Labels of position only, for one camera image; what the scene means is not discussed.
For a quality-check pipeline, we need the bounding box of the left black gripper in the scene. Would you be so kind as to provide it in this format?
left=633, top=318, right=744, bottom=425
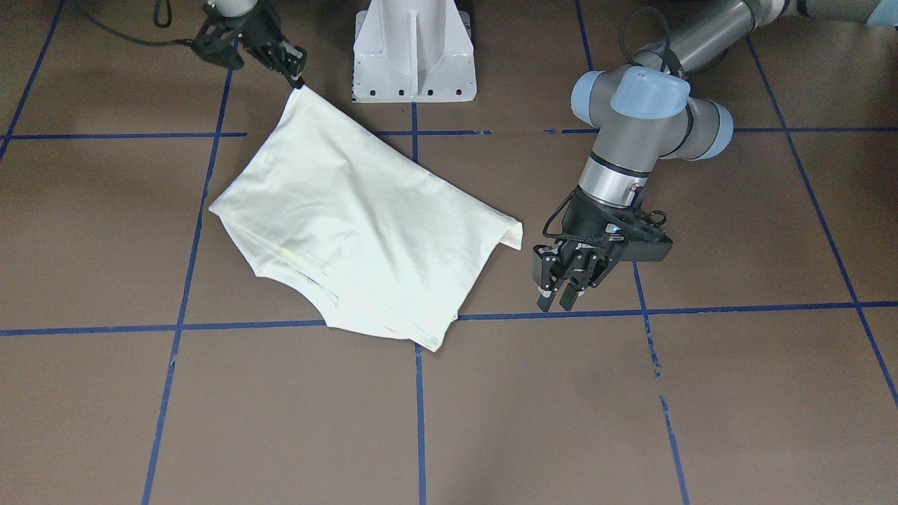
left=532, top=187, right=673, bottom=313

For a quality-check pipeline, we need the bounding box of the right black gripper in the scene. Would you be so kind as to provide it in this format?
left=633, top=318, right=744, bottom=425
left=190, top=4, right=307, bottom=89

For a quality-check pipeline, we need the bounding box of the cream long-sleeve cat shirt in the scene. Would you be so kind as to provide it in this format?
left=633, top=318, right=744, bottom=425
left=210, top=86, right=523, bottom=352

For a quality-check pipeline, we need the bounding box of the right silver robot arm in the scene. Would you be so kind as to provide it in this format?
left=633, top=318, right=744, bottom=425
left=190, top=1, right=307, bottom=89

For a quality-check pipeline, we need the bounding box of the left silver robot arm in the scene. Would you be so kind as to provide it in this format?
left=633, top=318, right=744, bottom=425
left=532, top=1, right=896, bottom=312

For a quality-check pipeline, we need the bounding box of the white camera post base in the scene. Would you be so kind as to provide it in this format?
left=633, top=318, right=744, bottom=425
left=351, top=1, right=478, bottom=103

